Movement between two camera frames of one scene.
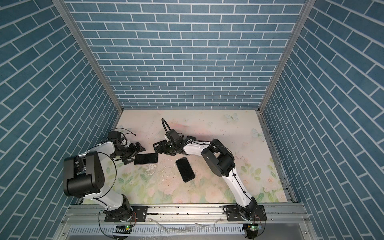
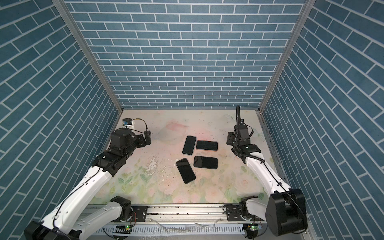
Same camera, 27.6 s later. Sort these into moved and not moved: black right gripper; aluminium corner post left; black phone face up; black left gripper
Moved: black right gripper; black left gripper
Not moved: aluminium corner post left; black phone face up
